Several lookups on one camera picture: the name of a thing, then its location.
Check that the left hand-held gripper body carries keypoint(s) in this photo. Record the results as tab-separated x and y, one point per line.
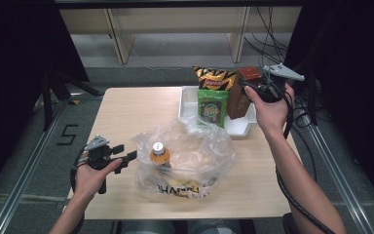
97	156

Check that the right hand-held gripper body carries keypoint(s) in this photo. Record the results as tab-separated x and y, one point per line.
274	91

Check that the person's right hand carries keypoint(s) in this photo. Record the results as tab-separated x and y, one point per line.
274	117

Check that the green seaweed packet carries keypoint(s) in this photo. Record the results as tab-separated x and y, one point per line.
211	109

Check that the black curtain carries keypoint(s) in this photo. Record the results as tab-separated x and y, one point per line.
354	65
9	65

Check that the person's right leg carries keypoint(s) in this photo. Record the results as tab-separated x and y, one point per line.
216	227

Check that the orange juice bottle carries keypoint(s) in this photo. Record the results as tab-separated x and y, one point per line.
159	154

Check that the person's left hand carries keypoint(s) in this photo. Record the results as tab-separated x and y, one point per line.
89	185

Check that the brown box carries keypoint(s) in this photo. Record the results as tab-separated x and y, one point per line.
237	100

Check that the yellow tape piece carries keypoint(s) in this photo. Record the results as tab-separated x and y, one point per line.
75	102

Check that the white plastic bin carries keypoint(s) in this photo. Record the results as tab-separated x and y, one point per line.
237	126

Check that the yellow black chips packet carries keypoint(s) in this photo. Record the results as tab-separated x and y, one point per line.
214	79

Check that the small yellow packet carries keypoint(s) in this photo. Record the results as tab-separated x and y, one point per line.
183	183

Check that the clear plastic bag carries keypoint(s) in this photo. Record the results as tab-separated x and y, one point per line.
201	156

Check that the black metal stand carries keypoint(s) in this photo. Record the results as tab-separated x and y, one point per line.
311	97
47	100

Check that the metal floor rail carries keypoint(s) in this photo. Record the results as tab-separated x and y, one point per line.
337	175
29	169

